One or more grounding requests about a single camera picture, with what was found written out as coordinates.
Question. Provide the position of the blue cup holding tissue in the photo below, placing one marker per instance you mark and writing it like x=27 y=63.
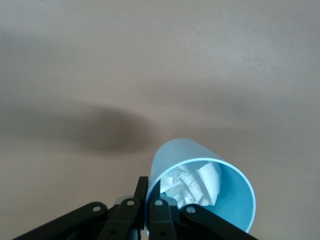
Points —
x=235 y=200

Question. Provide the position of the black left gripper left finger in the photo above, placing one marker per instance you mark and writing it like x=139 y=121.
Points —
x=125 y=220

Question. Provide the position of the brown table cloth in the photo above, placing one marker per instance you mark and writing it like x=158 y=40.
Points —
x=125 y=75

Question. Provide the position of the crumpled white tissue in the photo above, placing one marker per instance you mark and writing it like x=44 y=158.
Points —
x=190 y=185

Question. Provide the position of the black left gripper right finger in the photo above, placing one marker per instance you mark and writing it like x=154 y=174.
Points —
x=162 y=222

